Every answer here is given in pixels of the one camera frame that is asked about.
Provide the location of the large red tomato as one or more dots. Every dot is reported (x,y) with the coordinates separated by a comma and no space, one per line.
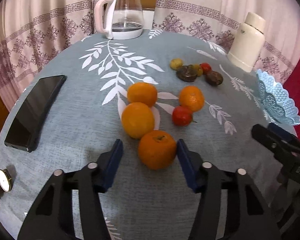
(182,116)

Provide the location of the wristwatch with brown strap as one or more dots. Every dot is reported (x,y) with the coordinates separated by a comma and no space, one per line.
(6,182)

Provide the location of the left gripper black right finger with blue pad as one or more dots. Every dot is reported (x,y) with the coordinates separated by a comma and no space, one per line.
(230,207)

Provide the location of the glass kettle pink handle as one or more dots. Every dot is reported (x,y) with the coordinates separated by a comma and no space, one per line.
(119,19)

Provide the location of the pink patterned curtain right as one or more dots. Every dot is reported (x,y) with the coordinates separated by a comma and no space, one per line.
(218,21)

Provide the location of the light blue plastic fruit basket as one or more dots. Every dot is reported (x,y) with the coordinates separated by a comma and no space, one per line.
(277,104)

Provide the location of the pink patterned curtain left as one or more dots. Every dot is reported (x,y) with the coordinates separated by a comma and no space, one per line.
(32,33)

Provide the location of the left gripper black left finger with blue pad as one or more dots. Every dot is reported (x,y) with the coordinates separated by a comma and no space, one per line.
(50,216)

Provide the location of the black smartphone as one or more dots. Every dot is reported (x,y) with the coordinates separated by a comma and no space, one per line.
(26,126)

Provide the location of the grey leaf-pattern tablecloth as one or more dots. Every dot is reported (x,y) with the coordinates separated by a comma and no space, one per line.
(85,120)

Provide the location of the cream thermos flask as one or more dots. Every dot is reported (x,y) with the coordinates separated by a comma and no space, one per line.
(248,42)

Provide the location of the dark brown passion fruit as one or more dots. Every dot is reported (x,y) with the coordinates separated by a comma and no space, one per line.
(186,73)
(214,78)

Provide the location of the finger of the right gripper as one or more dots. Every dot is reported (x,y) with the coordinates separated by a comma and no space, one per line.
(272,142)
(284,135)

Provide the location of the orange tangerine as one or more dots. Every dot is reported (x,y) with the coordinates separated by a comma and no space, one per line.
(192,98)
(157,150)
(142,92)

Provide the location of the small red cherry tomato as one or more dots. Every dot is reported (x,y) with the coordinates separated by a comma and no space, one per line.
(206,68)

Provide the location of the pink patterned curtain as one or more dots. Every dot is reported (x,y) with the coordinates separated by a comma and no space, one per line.
(218,21)
(32,33)

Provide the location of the large yellow-orange orange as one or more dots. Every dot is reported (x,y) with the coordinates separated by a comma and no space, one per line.
(137,119)

